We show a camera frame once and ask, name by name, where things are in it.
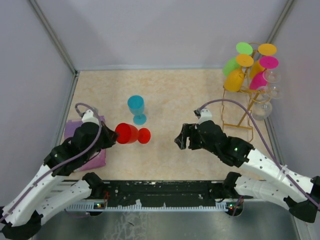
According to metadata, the red plastic wine glass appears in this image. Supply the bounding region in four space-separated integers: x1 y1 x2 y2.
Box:
115 123 151 144

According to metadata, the blue plastic wine glass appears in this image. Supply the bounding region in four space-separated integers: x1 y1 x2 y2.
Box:
127 95 147 126

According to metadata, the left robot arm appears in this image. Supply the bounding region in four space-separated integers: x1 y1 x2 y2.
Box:
0 121 119 240

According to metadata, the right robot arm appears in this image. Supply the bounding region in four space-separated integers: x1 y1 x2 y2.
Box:
174 120 320 223

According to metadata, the orange wine glass front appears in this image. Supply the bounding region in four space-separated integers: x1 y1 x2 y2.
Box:
223 68 245 92

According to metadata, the orange wine glass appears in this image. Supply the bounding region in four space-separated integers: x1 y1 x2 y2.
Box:
249 43 279 79
223 68 245 92

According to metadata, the pink plastic wine glass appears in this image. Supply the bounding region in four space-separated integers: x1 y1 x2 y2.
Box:
249 56 279 90

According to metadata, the green plastic wine glass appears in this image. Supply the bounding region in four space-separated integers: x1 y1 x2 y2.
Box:
222 42 254 77

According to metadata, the orange wine glass back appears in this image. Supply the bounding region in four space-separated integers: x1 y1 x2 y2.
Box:
249 43 279 79

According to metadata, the purple printed cloth bag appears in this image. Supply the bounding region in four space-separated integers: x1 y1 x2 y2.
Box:
64 119 106 172

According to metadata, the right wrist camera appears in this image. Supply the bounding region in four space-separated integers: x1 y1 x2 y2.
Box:
193 108 213 125

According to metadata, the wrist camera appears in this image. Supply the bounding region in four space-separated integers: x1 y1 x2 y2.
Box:
193 108 213 125
81 108 100 125

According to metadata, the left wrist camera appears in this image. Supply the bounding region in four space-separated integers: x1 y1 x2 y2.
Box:
81 108 100 125

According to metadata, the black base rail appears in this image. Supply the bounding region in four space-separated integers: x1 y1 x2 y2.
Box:
88 180 240 207

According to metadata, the white toothed cable duct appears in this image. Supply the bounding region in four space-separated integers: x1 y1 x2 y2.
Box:
66 200 228 212

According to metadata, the gold wire glass rack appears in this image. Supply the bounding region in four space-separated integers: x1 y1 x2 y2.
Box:
219 41 272 145

